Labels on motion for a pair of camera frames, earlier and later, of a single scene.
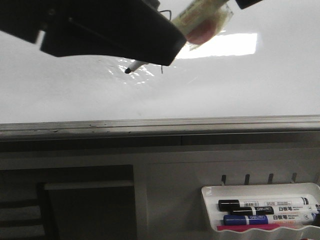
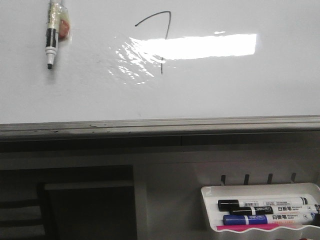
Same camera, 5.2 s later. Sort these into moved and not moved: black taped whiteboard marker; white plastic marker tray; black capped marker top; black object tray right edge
Moved: black taped whiteboard marker
Not moved: white plastic marker tray; black capped marker top; black object tray right edge
